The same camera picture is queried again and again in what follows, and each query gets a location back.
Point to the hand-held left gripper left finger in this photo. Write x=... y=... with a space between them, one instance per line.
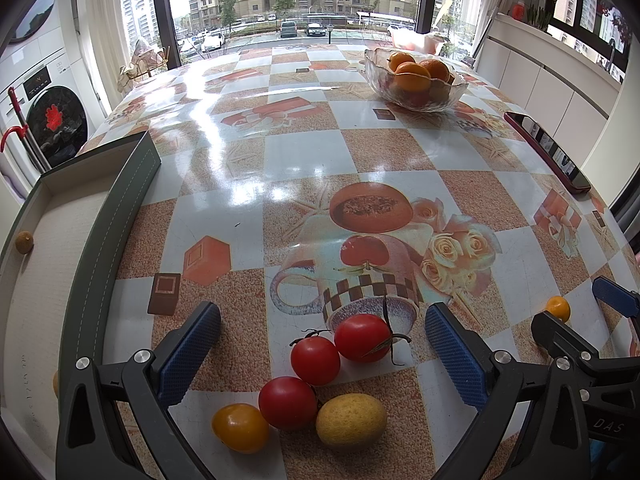
x=187 y=355

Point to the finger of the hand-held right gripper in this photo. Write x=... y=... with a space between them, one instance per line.
x=560 y=335
x=617 y=296

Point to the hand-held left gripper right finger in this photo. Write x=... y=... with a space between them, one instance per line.
x=460 y=355

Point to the red tomato with stem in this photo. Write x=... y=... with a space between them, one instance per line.
x=362 y=340
x=315 y=361

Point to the grey-green rectangular tray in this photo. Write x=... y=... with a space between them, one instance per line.
x=50 y=285

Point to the clear glass bowl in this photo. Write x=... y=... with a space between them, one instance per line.
x=425 y=102

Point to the yellow tomato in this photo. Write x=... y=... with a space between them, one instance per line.
x=240 y=427

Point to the yellow lemon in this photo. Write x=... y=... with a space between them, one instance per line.
x=351 y=420

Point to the smartphone with red case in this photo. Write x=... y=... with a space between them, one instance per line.
x=550 y=152

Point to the small brown fruit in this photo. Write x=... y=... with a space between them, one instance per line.
x=23 y=242

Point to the checkered printed tablecloth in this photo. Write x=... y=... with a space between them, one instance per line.
x=300 y=170

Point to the white cabinet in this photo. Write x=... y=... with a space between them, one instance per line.
x=540 y=80

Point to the white washing machine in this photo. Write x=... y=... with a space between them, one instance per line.
x=55 y=120

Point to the orange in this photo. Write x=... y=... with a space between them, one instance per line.
x=435 y=67
x=400 y=60
x=412 y=76

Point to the red bottle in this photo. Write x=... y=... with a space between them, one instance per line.
x=517 y=11

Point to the white parked car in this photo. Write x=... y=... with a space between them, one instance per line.
x=212 y=40

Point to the white plastic bag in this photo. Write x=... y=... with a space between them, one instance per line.
x=415 y=40

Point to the white curtain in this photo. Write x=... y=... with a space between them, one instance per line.
x=100 y=35

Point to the dark parked van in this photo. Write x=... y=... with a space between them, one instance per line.
x=288 y=28

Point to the dark parked car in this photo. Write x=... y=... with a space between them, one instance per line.
x=315 y=29

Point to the white dryer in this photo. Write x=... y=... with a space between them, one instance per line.
x=35 y=15

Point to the street lamp post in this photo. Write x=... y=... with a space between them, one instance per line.
x=330 y=35

